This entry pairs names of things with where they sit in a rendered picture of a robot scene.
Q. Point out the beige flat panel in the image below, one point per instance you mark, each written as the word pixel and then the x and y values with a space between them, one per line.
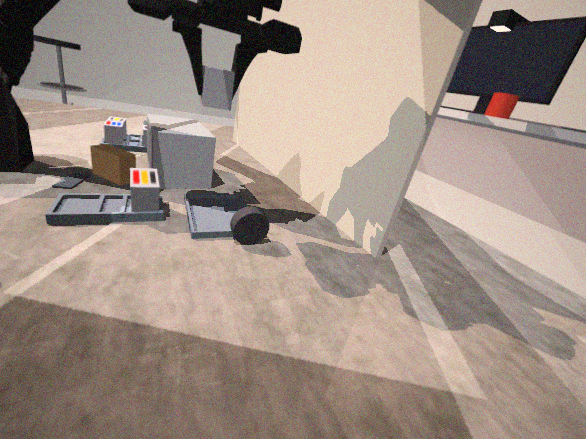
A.
pixel 344 122

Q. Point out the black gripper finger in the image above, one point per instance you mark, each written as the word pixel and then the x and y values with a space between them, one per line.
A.
pixel 244 53
pixel 192 37

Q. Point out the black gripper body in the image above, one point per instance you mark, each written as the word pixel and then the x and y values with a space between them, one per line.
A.
pixel 277 35

